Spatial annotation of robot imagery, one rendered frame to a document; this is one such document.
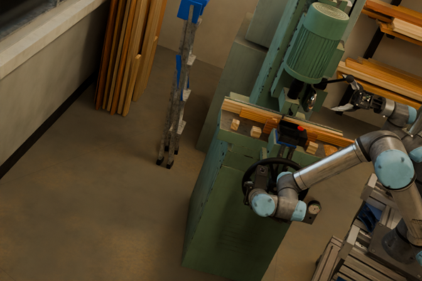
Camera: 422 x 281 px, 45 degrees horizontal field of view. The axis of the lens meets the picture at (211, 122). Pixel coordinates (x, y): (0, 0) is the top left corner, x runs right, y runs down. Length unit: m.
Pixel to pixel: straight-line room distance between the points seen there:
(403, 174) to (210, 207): 1.11
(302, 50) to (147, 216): 1.40
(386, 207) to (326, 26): 0.97
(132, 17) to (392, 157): 2.19
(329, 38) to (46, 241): 1.71
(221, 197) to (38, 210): 1.03
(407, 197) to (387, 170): 0.16
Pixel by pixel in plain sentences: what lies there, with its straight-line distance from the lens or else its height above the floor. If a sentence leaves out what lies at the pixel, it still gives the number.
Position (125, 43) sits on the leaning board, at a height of 0.58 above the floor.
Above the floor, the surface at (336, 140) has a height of 0.92.
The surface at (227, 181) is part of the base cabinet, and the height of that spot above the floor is 0.63.
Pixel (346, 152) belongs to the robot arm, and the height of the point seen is 1.20.
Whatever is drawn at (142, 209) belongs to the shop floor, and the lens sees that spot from 3.10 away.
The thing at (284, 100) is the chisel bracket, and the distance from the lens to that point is 2.37.
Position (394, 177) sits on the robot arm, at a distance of 1.78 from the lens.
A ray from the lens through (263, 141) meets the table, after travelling 2.33.
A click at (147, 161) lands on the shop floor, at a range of 3.45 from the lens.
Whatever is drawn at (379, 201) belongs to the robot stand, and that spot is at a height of 0.71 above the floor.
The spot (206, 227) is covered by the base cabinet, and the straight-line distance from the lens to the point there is 2.66.
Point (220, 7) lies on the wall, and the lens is 4.78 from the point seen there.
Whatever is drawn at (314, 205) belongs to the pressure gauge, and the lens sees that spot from 2.49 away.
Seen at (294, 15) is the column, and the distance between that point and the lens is 2.44.
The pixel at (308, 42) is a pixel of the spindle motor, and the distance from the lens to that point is 2.23.
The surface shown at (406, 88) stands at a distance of 4.53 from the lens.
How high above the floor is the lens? 2.08
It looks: 31 degrees down
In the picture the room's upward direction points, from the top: 20 degrees clockwise
